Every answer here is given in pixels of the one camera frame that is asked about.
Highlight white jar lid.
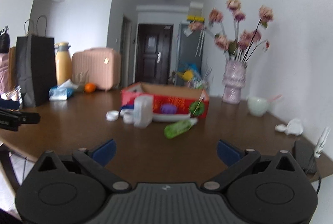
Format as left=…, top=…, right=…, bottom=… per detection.
left=106, top=110, right=119, bottom=121

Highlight green spray bottle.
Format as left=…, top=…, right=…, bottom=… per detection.
left=164, top=118, right=198, bottom=139

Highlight clear plastic jar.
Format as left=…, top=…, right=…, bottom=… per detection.
left=133, top=95, right=154, bottom=128

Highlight snack packets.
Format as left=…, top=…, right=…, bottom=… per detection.
left=0, top=86, right=23, bottom=110

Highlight small white container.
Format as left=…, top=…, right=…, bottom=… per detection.
left=120, top=108, right=134, bottom=124

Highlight light green bowl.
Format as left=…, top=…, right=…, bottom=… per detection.
left=247, top=97, right=270, bottom=117

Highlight blue tissue pack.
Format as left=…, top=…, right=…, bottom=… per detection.
left=49, top=79, right=78, bottom=101

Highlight black paper bag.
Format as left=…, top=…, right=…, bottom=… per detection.
left=15, top=19, right=57, bottom=107

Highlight orange fruit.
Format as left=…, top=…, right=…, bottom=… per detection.
left=84, top=83, right=97, bottom=93

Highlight pink spoon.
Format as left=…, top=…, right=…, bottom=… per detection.
left=267, top=94, right=282, bottom=103

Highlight crumpled white tissue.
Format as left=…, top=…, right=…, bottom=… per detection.
left=275, top=118, right=304, bottom=136

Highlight yellow thermos bottle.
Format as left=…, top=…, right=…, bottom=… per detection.
left=55, top=42, right=72, bottom=86

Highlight black smartphone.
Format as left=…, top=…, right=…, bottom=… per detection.
left=292, top=140, right=317, bottom=174

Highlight purple textured vase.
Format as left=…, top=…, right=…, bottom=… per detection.
left=222, top=59, right=246, bottom=105

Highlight clear drinking glass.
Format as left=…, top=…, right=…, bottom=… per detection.
left=71, top=71, right=89, bottom=86

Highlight red cardboard box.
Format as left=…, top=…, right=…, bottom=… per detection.
left=121, top=82, right=209, bottom=119

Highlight yellow blue clutter pile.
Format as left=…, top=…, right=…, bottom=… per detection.
left=169, top=63, right=212, bottom=89

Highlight pink suitcase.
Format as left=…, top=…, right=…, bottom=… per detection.
left=72, top=47, right=121, bottom=90

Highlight dried pink roses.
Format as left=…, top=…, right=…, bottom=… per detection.
left=183, top=0, right=274, bottom=65

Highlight grey refrigerator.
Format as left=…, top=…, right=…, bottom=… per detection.
left=175, top=22, right=203, bottom=74

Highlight dark brown door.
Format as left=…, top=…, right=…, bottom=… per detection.
left=135, top=24, right=173, bottom=84

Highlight black charging cable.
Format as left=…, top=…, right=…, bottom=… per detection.
left=314, top=174, right=322, bottom=195

